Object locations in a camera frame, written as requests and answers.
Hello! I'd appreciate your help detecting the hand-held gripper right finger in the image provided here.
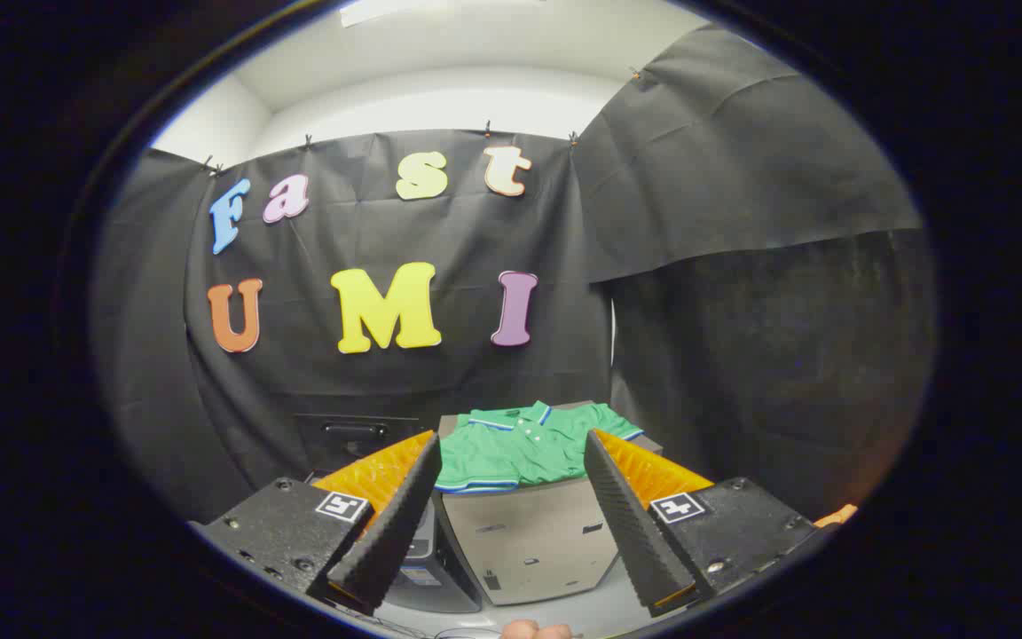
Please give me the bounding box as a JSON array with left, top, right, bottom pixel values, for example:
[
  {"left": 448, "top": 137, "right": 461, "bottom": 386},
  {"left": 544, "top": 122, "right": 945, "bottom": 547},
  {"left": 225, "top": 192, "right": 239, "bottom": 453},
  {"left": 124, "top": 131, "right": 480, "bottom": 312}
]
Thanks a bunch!
[{"left": 584, "top": 430, "right": 831, "bottom": 619}]

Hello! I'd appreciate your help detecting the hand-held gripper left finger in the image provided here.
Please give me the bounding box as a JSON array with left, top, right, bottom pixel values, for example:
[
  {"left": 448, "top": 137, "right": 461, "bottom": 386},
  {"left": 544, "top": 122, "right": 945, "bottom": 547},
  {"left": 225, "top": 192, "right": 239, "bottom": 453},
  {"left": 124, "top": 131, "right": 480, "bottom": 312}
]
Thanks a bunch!
[{"left": 190, "top": 430, "right": 443, "bottom": 616}]

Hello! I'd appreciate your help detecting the dark grey washing machine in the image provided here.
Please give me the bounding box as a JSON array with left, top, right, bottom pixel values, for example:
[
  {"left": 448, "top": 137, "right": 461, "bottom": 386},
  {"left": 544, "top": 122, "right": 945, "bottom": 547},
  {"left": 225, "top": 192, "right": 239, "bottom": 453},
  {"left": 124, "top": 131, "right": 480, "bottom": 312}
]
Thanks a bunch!
[{"left": 387, "top": 490, "right": 483, "bottom": 615}]

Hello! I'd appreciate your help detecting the transparent dark washing machine lid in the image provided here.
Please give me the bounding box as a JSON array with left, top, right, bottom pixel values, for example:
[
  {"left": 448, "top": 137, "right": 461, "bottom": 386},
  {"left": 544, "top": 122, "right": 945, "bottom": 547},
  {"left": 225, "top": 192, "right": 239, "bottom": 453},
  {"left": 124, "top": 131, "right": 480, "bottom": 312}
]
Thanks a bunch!
[{"left": 294, "top": 413, "right": 429, "bottom": 480}]

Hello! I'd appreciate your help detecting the green polo shirt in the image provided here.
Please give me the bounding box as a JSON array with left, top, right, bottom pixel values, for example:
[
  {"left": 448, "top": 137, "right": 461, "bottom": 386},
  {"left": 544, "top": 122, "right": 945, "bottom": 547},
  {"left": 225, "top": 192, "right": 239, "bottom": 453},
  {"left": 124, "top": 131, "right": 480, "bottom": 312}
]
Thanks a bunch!
[{"left": 434, "top": 401, "right": 645, "bottom": 495}]

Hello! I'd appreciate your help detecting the grey metal cabinet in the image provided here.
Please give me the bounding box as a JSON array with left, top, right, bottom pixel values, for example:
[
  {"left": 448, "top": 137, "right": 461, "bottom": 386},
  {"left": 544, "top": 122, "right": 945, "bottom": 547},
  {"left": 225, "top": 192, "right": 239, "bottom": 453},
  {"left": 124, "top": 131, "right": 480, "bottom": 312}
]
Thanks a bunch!
[{"left": 436, "top": 401, "right": 664, "bottom": 608}]

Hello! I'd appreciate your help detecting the black backdrop cloth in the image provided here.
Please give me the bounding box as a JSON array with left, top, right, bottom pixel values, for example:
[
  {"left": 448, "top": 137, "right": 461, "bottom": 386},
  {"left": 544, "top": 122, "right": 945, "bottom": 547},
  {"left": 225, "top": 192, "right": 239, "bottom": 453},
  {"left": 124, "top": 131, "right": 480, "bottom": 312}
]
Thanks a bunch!
[{"left": 90, "top": 22, "right": 938, "bottom": 526}]

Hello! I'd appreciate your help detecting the ceiling light panel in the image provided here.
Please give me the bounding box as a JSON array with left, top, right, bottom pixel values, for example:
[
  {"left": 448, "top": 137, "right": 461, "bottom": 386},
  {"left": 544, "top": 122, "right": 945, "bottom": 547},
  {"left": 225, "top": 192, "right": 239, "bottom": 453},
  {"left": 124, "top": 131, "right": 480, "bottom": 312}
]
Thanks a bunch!
[{"left": 340, "top": 0, "right": 454, "bottom": 28}]

